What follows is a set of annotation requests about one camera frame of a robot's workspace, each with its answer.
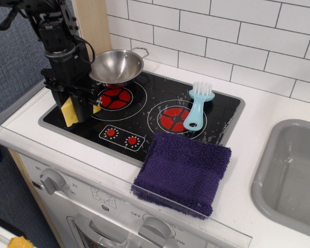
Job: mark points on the grey right oven knob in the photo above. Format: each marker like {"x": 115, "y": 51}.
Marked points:
{"x": 155, "y": 231}

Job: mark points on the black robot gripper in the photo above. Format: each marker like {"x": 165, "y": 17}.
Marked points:
{"x": 68, "y": 76}

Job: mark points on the yellow black object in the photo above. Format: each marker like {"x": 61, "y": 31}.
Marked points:
{"x": 17, "y": 242}

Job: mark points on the grey left oven knob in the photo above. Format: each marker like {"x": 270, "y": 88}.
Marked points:
{"x": 52, "y": 181}

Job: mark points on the yellow toy cheese wedge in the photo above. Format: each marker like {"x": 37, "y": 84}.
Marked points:
{"x": 69, "y": 113}

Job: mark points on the wooden side post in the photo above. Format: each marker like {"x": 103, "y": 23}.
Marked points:
{"x": 93, "y": 23}

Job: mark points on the stainless steel pot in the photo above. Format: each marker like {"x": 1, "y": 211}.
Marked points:
{"x": 116, "y": 68}

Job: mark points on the light blue dish brush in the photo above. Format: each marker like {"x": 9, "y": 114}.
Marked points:
{"x": 200, "y": 93}

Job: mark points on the grey toy sink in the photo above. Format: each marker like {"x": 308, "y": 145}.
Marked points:
{"x": 281, "y": 187}

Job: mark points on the white toy oven front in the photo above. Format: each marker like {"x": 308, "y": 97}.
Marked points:
{"x": 81, "y": 215}

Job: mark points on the purple folded towel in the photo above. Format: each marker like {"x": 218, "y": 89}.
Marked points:
{"x": 182, "y": 174}

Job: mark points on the grey oven knob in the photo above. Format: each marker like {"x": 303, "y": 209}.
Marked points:
{"x": 155, "y": 231}
{"x": 52, "y": 181}

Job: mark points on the black toy stovetop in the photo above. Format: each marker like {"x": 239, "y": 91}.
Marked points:
{"x": 130, "y": 117}

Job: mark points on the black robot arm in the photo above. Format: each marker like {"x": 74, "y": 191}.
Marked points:
{"x": 51, "y": 21}

